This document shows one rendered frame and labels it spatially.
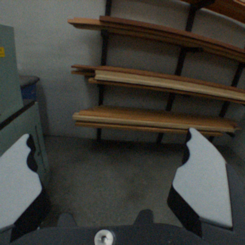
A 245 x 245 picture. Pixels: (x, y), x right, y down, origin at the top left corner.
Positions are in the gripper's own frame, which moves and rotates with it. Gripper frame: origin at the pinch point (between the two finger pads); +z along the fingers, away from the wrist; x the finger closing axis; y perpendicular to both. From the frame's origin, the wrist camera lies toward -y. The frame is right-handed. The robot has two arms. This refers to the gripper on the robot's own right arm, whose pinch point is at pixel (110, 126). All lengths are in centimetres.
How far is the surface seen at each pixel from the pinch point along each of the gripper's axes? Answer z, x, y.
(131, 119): 134, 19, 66
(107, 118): 132, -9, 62
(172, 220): 49, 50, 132
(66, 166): 114, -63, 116
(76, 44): 177, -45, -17
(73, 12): 177, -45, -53
